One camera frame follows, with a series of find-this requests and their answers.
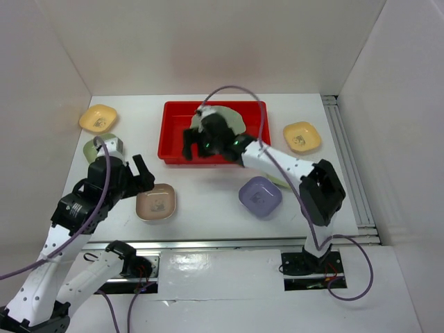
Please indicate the aluminium rail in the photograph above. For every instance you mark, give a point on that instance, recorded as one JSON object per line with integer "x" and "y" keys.
{"x": 368, "y": 233}
{"x": 217, "y": 244}

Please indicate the green square plate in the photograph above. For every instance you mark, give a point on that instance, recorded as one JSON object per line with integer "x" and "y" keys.
{"x": 89, "y": 150}
{"x": 277, "y": 181}

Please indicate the aluminium rail right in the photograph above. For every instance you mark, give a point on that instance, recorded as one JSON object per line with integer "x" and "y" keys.
{"x": 368, "y": 233}

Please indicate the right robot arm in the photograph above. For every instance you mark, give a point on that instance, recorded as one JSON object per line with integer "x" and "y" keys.
{"x": 316, "y": 185}

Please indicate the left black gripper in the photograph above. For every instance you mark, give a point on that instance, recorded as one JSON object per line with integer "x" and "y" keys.
{"x": 142, "y": 182}

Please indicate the large green scalloped bowl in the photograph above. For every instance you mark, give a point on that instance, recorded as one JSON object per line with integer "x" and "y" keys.
{"x": 233, "y": 119}

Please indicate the red plastic bin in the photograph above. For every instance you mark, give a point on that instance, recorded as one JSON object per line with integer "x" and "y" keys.
{"x": 177, "y": 117}

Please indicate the aluminium rail front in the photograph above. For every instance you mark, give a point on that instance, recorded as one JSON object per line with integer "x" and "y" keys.
{"x": 217, "y": 244}

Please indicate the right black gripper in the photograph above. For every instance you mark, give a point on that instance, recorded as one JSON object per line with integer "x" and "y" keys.
{"x": 192, "y": 136}

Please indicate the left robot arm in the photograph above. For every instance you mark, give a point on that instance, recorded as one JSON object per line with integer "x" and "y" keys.
{"x": 47, "y": 300}

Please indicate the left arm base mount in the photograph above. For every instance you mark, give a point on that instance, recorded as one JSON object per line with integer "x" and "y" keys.
{"x": 144, "y": 277}

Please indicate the yellow square plate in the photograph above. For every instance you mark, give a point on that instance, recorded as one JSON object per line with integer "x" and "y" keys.
{"x": 98, "y": 118}
{"x": 302, "y": 137}

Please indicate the purple square panda plate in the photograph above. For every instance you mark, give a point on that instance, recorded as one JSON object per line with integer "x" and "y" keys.
{"x": 260, "y": 196}

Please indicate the pink square panda plate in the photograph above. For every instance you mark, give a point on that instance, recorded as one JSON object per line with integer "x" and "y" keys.
{"x": 156, "y": 204}

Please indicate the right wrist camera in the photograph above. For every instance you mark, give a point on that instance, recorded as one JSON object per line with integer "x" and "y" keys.
{"x": 205, "y": 111}

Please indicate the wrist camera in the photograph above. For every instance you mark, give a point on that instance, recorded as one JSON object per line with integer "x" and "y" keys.
{"x": 114, "y": 147}
{"x": 205, "y": 111}

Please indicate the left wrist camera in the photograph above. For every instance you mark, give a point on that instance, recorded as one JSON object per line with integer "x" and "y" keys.
{"x": 114, "y": 147}

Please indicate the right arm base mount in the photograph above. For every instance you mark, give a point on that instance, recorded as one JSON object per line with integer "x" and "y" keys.
{"x": 300, "y": 275}

